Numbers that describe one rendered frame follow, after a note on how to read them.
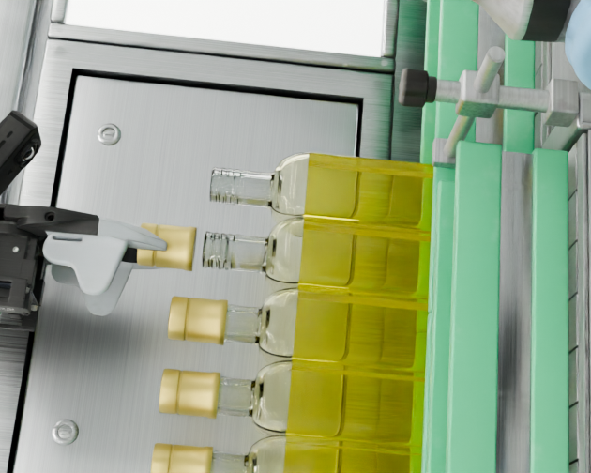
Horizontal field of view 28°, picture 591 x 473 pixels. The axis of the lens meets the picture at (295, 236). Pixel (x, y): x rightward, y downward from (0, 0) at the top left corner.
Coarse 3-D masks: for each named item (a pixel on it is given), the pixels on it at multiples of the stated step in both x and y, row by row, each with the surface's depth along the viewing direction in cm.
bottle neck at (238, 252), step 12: (204, 240) 93; (216, 240) 93; (228, 240) 93; (240, 240) 93; (252, 240) 93; (264, 240) 93; (204, 252) 92; (216, 252) 92; (228, 252) 92; (240, 252) 92; (252, 252) 93; (204, 264) 93; (216, 264) 93; (228, 264) 93; (240, 264) 93; (252, 264) 93
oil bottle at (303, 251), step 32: (288, 224) 92; (320, 224) 92; (352, 224) 92; (384, 224) 93; (288, 256) 91; (320, 256) 91; (352, 256) 91; (384, 256) 92; (416, 256) 92; (320, 288) 92; (352, 288) 91; (384, 288) 91; (416, 288) 91
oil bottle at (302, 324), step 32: (288, 288) 91; (288, 320) 90; (320, 320) 90; (352, 320) 90; (384, 320) 90; (416, 320) 90; (288, 352) 89; (320, 352) 89; (352, 352) 89; (384, 352) 89; (416, 352) 89
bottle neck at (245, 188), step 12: (216, 168) 96; (216, 180) 95; (228, 180) 95; (240, 180) 95; (252, 180) 95; (264, 180) 95; (216, 192) 95; (228, 192) 95; (240, 192) 95; (252, 192) 95; (264, 192) 95; (240, 204) 96; (252, 204) 96; (264, 204) 96
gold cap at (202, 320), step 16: (176, 304) 91; (192, 304) 91; (208, 304) 91; (224, 304) 91; (176, 320) 90; (192, 320) 90; (208, 320) 90; (224, 320) 90; (176, 336) 91; (192, 336) 91; (208, 336) 91
